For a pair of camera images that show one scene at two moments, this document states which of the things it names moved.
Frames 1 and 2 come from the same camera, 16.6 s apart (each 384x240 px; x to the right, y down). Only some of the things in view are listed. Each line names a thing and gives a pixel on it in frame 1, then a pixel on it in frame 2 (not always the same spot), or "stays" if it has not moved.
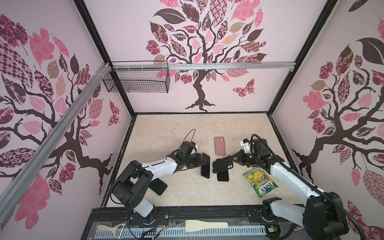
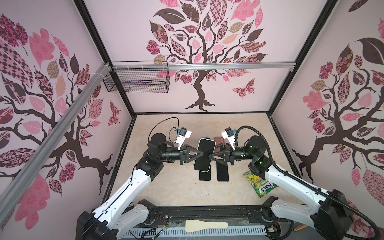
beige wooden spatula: [193, 225] stays
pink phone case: [219, 146] stays
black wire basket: [138, 77] stays
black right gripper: [239, 158] -> [229, 155]
